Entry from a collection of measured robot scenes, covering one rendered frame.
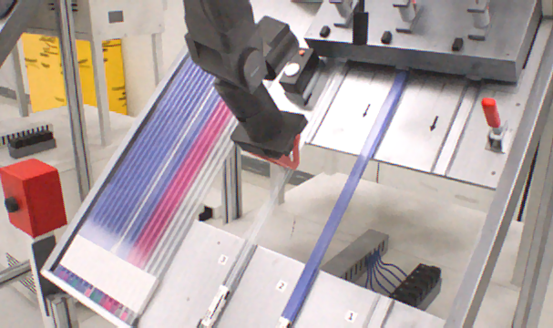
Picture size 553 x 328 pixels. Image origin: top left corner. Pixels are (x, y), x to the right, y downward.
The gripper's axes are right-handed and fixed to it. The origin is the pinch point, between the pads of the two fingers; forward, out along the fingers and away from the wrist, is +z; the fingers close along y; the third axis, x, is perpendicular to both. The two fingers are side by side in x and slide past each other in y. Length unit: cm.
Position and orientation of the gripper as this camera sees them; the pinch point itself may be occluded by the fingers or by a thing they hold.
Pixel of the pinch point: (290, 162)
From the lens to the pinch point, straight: 79.3
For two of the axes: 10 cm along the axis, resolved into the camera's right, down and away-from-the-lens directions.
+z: 3.9, 5.6, 7.3
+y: -7.9, -2.0, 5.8
